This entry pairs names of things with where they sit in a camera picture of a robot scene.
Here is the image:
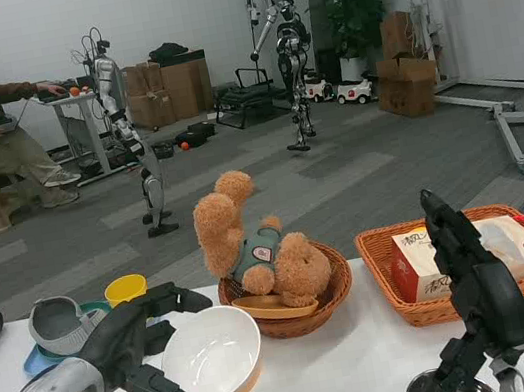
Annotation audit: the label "white standing desk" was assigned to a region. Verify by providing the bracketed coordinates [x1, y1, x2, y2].
[40, 82, 133, 191]

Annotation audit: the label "white toy car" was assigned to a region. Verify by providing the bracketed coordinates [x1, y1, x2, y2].
[301, 72, 335, 106]
[334, 77, 375, 110]

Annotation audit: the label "silver humanoid robot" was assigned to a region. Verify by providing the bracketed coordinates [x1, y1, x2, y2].
[74, 18, 182, 246]

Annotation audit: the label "brown teddy bear green vest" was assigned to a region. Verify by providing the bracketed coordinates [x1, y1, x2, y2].
[186, 156, 338, 324]

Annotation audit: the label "light blue plastic tray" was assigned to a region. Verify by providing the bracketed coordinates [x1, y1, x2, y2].
[13, 289, 169, 381]

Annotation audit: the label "large brown cardboard box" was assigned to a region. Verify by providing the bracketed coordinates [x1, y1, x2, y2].
[159, 55, 218, 123]

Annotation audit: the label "white plastic bowl orange outside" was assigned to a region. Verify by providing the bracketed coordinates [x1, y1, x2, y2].
[152, 299, 271, 392]

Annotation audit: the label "black desk equipment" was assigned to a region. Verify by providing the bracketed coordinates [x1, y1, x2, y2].
[34, 74, 96, 104]

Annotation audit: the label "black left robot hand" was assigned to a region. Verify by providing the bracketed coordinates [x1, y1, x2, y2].
[70, 275, 229, 392]

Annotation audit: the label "grey bowl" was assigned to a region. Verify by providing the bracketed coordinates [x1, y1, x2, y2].
[24, 287, 117, 362]

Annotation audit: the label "black folding bench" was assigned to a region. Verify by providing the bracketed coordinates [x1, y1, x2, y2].
[208, 60, 293, 133]

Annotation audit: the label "black cloth bag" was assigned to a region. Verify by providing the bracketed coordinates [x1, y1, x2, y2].
[146, 39, 192, 64]

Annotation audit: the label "tall cardboard box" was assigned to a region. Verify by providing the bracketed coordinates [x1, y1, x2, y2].
[376, 7, 421, 62]

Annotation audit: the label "yellow plastic cup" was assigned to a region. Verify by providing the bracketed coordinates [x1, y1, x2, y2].
[101, 271, 152, 310]

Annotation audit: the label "black bag with zipper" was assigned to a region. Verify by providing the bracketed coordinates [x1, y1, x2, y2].
[172, 119, 219, 152]

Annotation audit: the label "black hanging humanoid robot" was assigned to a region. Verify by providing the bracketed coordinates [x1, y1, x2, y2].
[237, 0, 333, 159]

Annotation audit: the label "tissue box with tissue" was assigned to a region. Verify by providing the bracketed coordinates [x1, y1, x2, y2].
[384, 211, 524, 308]

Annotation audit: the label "round brown wicker basket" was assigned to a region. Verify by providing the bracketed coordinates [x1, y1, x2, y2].
[211, 234, 362, 349]

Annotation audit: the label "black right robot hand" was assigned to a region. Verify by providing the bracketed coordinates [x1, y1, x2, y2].
[403, 173, 524, 392]

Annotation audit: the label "grey laptop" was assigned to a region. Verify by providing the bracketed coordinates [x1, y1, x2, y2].
[0, 97, 36, 134]

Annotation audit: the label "wooden spoon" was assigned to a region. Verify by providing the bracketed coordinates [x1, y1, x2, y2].
[231, 284, 323, 331]

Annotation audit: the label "open cardboard box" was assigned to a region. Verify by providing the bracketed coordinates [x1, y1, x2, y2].
[371, 48, 445, 124]

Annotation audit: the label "stacked small cardboard boxes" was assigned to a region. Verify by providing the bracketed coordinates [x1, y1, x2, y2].
[119, 58, 178, 134]

